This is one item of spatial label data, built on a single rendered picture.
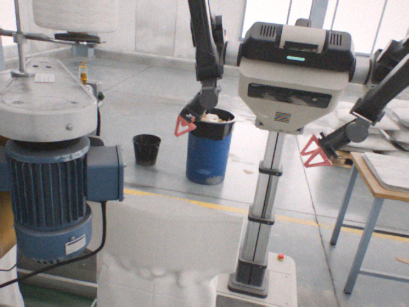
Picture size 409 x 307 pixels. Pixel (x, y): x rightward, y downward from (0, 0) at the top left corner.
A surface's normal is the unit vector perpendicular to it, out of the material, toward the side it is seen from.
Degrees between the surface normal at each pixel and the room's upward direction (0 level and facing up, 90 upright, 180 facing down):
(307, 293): 0
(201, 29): 124
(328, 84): 40
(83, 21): 91
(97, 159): 1
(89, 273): 90
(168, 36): 90
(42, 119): 90
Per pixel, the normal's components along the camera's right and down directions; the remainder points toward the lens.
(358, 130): -0.29, 0.16
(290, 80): -0.05, -0.47
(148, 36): -0.15, 0.37
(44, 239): 0.14, 0.42
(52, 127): 0.44, 0.40
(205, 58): -0.02, 0.84
